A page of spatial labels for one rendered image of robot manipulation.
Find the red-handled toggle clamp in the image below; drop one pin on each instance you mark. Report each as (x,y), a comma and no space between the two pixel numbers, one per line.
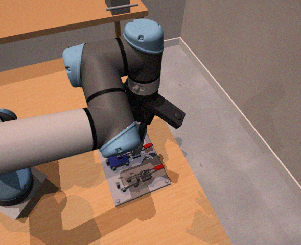
(133,152)

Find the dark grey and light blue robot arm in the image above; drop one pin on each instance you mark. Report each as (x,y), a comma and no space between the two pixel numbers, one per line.
(106,124)

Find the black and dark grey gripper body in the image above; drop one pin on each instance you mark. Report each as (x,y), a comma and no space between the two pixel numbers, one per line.
(135,101)

